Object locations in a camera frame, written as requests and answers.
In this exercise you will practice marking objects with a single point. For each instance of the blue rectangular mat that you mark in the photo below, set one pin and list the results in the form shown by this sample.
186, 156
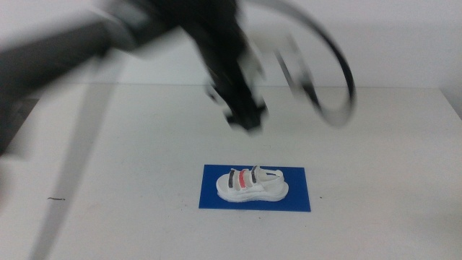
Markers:
209, 195

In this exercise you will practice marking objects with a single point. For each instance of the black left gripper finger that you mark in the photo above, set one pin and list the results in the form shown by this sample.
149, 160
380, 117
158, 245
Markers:
256, 117
234, 117

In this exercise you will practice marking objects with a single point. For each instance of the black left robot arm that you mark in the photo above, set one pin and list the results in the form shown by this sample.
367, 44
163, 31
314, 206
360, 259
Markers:
39, 65

